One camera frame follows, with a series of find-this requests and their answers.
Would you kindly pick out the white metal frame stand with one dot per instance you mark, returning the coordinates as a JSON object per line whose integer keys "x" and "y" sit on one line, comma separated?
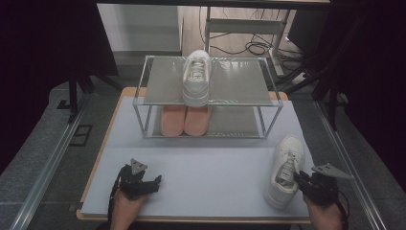
{"x": 244, "y": 27}

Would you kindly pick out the aluminium rail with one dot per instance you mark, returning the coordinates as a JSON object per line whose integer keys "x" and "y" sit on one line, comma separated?
{"x": 48, "y": 169}
{"x": 354, "y": 179}

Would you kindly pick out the two-tier metal shoe rack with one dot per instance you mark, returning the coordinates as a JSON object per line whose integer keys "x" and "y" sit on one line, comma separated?
{"x": 236, "y": 83}

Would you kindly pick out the white sneaker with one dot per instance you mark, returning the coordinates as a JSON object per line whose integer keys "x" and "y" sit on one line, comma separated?
{"x": 282, "y": 191}
{"x": 196, "y": 83}

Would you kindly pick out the white table mat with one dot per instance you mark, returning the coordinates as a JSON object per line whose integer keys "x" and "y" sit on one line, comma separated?
{"x": 207, "y": 191}

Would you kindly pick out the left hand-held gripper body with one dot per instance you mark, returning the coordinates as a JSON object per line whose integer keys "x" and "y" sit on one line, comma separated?
{"x": 132, "y": 185}

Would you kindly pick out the black tripod stand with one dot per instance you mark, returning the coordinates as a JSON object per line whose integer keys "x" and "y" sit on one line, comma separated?
{"x": 73, "y": 92}
{"x": 333, "y": 105}

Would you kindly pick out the person's right hand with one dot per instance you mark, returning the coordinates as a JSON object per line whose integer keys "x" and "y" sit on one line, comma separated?
{"x": 324, "y": 211}

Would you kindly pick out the dark box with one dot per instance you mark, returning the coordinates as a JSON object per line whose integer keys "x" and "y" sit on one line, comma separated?
{"x": 308, "y": 30}

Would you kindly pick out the person's left hand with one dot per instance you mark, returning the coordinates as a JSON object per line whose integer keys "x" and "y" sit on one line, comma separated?
{"x": 126, "y": 207}

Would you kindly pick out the pink slipper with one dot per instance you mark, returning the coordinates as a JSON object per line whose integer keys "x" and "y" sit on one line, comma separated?
{"x": 197, "y": 120}
{"x": 172, "y": 121}

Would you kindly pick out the white cabinet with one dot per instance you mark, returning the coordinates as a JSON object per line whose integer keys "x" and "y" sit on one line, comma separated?
{"x": 140, "y": 28}

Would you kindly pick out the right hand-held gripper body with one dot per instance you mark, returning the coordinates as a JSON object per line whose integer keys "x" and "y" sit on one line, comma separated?
{"x": 322, "y": 188}

